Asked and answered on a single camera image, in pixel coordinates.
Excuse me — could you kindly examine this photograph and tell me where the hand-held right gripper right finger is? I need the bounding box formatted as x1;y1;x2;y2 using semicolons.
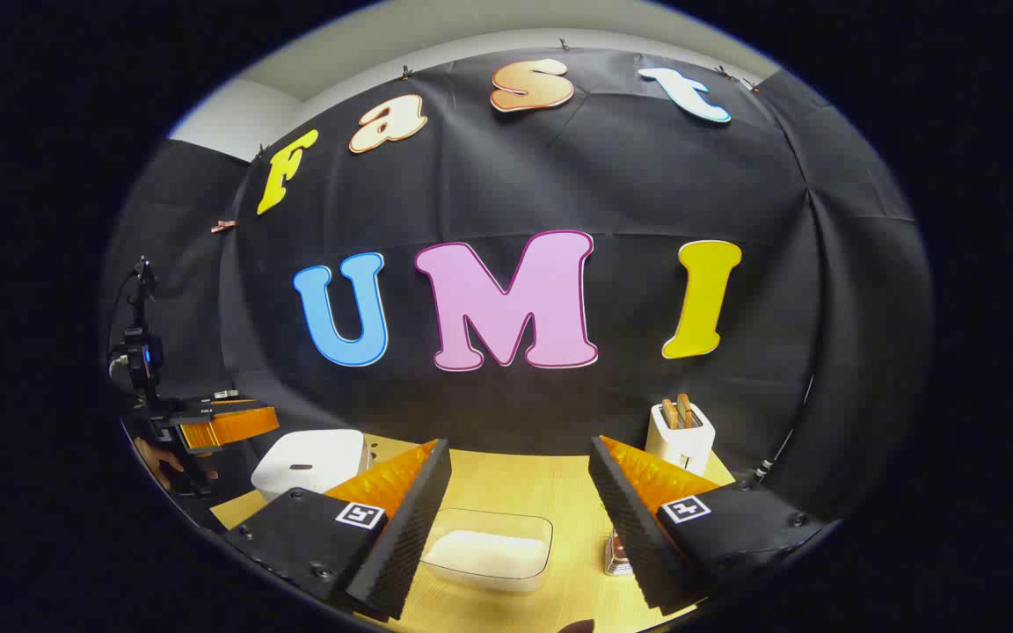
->
588;435;828;616

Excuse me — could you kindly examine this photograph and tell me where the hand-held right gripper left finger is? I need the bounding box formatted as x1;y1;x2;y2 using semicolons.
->
223;438;453;621

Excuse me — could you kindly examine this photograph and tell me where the wire chopstick holder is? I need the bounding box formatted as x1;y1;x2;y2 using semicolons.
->
603;527;635;577

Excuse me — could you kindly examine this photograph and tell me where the white rice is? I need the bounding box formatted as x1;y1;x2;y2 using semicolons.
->
423;529;550;581

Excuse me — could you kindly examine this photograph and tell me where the white rice cooker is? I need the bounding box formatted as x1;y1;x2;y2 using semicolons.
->
251;429;373;504

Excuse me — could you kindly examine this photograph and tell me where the clear plastic container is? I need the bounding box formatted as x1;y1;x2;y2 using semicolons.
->
419;508;555;593

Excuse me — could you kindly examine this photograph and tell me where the white toaster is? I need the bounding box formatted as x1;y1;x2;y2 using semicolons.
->
645;402;717;477

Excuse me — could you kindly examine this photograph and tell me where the black backdrop cloth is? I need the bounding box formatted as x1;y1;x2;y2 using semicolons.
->
102;48;934;528

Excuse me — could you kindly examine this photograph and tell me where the white wall cable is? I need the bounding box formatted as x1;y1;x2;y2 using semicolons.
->
751;376;815;486

